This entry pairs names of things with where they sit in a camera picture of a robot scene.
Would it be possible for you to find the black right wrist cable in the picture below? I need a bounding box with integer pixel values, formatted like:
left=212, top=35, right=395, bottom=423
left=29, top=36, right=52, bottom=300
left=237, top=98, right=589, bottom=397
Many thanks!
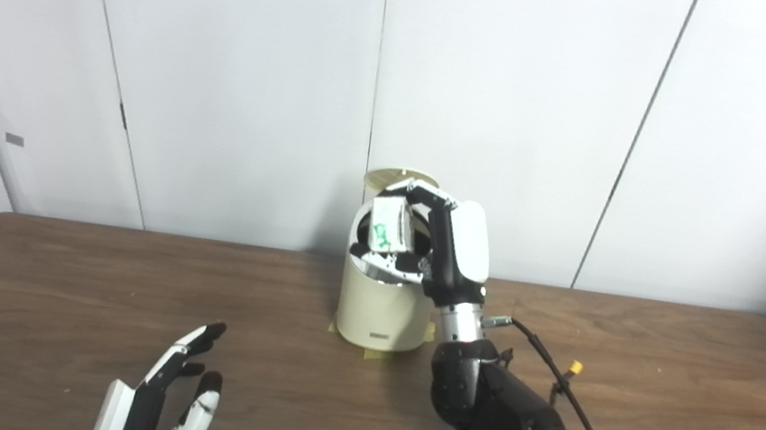
left=468, top=313, right=631, bottom=430

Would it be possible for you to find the cream-colored bin with lid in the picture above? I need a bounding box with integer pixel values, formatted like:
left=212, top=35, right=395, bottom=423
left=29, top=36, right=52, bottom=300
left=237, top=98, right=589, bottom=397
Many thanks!
left=332, top=163, right=451, bottom=358

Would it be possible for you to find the white and green milk carton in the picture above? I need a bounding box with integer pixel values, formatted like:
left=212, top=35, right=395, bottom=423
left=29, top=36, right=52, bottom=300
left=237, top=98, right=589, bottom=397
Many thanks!
left=366, top=195, right=420, bottom=258

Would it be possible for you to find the white and black right hand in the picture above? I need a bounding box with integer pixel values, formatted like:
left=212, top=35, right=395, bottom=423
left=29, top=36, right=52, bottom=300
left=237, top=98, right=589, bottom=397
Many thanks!
left=343, top=172, right=502, bottom=314

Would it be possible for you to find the white and black left hand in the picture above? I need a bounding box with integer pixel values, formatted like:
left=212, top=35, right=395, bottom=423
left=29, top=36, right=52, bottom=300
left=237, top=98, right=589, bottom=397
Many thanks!
left=90, top=307, right=231, bottom=430

